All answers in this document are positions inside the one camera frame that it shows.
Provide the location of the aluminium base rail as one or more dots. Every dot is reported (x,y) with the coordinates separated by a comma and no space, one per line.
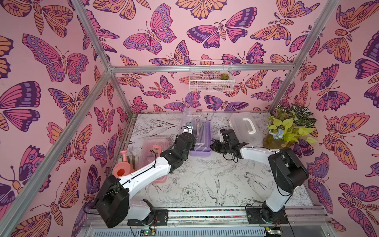
(293,221)

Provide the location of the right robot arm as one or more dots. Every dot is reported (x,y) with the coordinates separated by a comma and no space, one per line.
(288,171)

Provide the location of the white toolbox clear lid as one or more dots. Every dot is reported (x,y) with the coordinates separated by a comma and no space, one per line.
(246,129)

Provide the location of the pink watering can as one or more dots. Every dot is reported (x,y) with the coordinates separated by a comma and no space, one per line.
(123,168)

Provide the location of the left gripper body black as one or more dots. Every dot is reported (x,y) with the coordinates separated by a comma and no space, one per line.
(193,144)

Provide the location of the purple toolbox clear lid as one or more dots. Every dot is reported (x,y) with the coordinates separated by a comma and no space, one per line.
(203,130)

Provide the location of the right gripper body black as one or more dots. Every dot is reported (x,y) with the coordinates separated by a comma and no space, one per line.
(222,140)

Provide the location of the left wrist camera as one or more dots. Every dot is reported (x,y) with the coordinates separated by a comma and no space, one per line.
(189,129)

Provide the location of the small succulent in basket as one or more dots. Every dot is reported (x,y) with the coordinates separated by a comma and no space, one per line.
(224,76)

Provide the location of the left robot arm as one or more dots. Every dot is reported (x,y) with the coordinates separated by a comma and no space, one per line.
(115,203)

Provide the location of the pink toolbox clear lid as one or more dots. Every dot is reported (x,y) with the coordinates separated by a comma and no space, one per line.
(151,149)

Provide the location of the potted green plant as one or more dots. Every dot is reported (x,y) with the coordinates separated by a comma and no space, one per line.
(293,127)

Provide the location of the white wire basket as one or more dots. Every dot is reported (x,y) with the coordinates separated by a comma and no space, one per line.
(205,78)

